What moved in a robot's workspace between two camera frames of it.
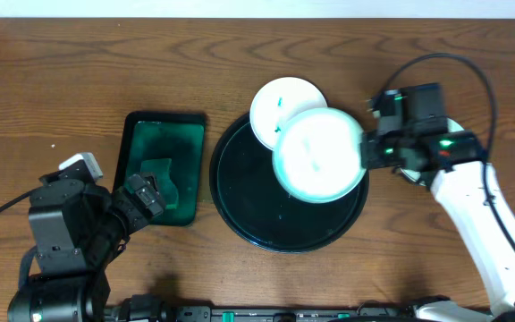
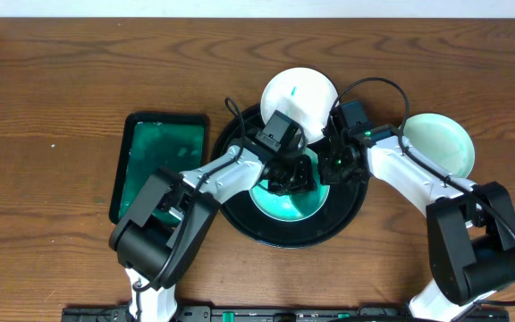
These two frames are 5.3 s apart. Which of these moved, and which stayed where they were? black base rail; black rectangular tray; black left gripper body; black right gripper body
Moved: black left gripper body; black right gripper body
Stayed: black rectangular tray; black base rail
